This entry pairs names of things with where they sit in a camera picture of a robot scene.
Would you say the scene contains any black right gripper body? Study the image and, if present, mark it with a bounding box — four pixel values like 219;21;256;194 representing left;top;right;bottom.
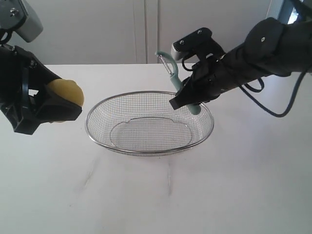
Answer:
189;52;246;102

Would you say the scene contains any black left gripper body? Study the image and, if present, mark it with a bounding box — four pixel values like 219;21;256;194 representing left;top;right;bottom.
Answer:
0;45;39;135

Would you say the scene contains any yellow lemon with sticker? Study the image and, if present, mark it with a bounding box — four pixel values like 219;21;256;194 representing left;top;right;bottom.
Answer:
45;79;84;123

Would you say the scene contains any teal handled vegetable peeler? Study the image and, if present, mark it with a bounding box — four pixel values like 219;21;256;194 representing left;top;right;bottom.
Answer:
155;51;201;115

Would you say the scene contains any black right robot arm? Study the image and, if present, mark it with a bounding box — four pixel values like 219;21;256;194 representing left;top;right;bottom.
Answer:
170;18;312;110

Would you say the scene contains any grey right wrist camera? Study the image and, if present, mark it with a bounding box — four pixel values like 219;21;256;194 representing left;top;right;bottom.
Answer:
171;27;225;61

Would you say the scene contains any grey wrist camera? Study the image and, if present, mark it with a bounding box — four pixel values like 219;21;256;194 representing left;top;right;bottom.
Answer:
0;0;43;45
171;27;225;61

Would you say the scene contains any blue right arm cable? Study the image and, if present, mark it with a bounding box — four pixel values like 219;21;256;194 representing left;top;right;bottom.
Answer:
238;70;308;118

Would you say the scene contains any black right camera cable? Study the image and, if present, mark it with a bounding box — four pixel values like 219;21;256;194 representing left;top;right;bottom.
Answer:
181;55;220;73

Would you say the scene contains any metal wire mesh basket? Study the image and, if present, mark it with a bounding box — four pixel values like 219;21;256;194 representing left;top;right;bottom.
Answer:
85;91;214;157

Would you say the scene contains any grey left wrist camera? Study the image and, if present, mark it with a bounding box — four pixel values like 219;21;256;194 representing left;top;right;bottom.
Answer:
0;0;43;45

